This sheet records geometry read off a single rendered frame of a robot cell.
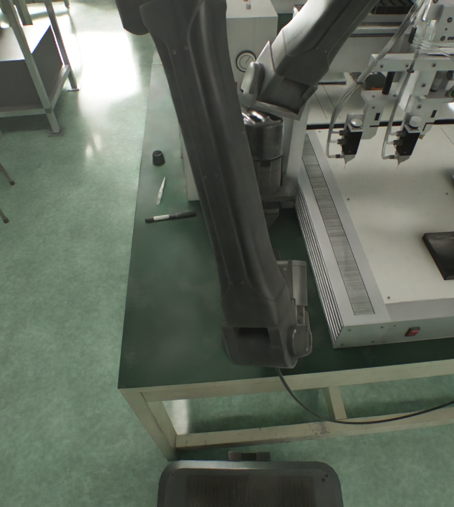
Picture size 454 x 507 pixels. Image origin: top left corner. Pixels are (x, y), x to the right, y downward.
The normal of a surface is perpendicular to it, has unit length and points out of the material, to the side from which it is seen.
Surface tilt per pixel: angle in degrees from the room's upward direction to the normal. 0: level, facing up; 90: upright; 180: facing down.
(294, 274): 33
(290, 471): 0
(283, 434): 0
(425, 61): 90
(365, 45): 90
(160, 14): 67
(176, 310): 0
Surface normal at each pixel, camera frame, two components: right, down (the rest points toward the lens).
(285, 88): 0.30, 0.55
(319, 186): -0.01, -0.63
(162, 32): -0.40, 0.38
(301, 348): 0.88, -0.07
